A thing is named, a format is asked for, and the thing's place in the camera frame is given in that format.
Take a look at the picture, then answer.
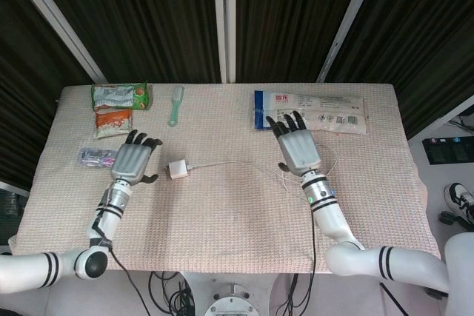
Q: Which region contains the black electronic device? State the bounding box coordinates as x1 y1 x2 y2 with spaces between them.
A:
421 136 474 165

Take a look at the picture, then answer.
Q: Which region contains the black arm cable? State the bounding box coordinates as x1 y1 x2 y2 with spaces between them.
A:
284 201 320 316
92 197 153 316

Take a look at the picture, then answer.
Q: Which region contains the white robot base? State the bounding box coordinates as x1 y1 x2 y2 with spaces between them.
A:
181 271 282 316

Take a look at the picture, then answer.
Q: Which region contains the dark pleated curtain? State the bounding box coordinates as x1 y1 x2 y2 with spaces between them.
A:
0 0 474 191

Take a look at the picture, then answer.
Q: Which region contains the green cleaning brush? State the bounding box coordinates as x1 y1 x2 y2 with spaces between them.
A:
167 85 185 127

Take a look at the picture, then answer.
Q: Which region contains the white frame post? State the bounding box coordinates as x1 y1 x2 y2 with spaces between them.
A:
212 0 237 84
316 0 384 83
7 0 108 84

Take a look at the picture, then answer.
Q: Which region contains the black floor cable bundle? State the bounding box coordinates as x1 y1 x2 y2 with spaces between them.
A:
150 271 193 316

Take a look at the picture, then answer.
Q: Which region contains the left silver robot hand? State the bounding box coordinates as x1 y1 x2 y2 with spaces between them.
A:
110 130 163 186

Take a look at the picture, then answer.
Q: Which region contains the green snack packet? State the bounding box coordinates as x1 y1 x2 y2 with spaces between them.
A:
91 81 151 112

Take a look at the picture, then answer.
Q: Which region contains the white and blue plastic bag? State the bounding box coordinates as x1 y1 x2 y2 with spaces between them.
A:
253 90 370 135

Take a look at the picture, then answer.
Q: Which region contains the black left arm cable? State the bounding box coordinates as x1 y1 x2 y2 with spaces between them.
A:
92 197 153 316

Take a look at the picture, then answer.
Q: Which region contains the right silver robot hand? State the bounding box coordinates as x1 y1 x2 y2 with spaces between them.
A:
266 110 322 178

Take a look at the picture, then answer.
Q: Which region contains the white USB cable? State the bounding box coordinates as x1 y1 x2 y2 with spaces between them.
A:
187 144 340 191

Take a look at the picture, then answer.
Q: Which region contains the woven beige table mat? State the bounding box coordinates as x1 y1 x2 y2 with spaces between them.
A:
7 83 442 275

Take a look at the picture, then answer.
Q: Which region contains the clear plastic water bottle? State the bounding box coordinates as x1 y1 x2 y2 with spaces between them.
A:
78 147 119 167

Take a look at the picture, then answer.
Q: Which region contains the black and white sneaker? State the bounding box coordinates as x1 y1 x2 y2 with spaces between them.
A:
440 182 474 226

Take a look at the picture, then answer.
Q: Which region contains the white USB wall charger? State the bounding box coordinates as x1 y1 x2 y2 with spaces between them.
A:
165 159 190 180

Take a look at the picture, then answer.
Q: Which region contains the orange snack packet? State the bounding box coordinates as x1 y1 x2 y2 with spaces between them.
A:
94 108 133 140

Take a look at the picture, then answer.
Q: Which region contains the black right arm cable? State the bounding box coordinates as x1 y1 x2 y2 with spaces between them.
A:
284 201 320 316

